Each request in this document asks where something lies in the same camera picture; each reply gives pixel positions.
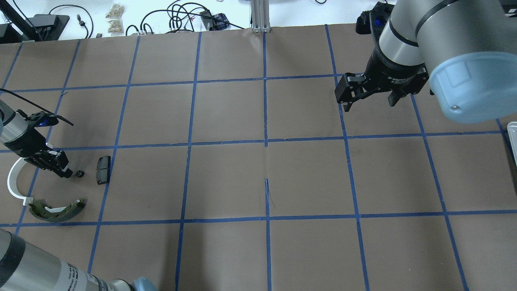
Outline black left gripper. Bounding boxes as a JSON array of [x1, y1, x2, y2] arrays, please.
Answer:
[[20, 139, 74, 178]]

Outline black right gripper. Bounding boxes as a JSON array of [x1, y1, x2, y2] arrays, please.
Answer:
[[334, 48, 429, 112]]

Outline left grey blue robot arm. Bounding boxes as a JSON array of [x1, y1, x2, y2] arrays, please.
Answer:
[[0, 101, 74, 178]]

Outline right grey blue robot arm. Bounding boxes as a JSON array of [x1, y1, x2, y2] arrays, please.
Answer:
[[334, 0, 517, 124]]

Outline silver ribbed metal tray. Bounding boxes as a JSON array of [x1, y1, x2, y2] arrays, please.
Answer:
[[506, 121, 517, 164]]

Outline grey brake pad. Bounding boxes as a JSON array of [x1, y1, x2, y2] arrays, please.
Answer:
[[96, 156, 111, 185]]

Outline curved metal brake shoe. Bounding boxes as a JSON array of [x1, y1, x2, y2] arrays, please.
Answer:
[[28, 198, 86, 223]]

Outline white curved plastic part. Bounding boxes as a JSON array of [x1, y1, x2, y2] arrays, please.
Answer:
[[7, 142, 53, 205]]

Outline black monitor stand base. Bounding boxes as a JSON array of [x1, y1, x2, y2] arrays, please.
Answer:
[[0, 14, 70, 44]]

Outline bag of small parts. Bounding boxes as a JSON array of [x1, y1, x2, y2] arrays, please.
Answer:
[[105, 3, 125, 19], [107, 18, 124, 34]]

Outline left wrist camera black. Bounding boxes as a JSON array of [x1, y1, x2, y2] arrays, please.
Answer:
[[17, 109, 59, 128]]

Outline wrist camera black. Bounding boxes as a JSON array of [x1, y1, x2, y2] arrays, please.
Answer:
[[355, 2, 395, 39], [17, 109, 59, 128]]

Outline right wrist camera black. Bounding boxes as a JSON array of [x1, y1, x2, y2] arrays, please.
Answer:
[[355, 2, 395, 39]]

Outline aluminium frame post right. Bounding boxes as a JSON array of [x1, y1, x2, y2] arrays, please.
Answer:
[[249, 0, 271, 33]]

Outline tangled black cables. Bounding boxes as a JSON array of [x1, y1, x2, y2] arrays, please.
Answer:
[[125, 0, 245, 37]]

